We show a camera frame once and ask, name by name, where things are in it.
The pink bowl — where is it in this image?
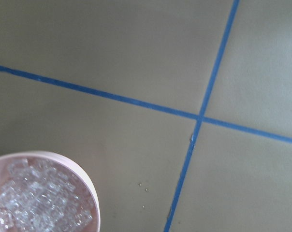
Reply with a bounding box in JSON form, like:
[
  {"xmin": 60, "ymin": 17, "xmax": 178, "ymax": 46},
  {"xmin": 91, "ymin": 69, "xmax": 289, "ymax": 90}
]
[{"xmin": 0, "ymin": 151, "xmax": 101, "ymax": 232}]

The pile of clear ice cubes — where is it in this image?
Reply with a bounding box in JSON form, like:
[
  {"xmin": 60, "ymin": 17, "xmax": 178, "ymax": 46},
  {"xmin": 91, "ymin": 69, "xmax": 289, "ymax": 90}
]
[{"xmin": 0, "ymin": 158, "xmax": 95, "ymax": 232}]

